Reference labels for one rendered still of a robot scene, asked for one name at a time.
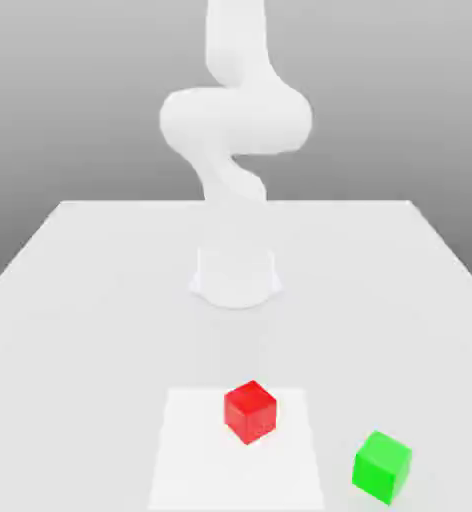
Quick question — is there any small green cube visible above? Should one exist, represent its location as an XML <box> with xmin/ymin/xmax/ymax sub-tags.
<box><xmin>351</xmin><ymin>430</ymin><xmax>414</xmax><ymax>507</ymax></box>

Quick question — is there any small red cube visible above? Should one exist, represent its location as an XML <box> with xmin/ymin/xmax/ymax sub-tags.
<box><xmin>223</xmin><ymin>379</ymin><xmax>278</xmax><ymax>446</ymax></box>

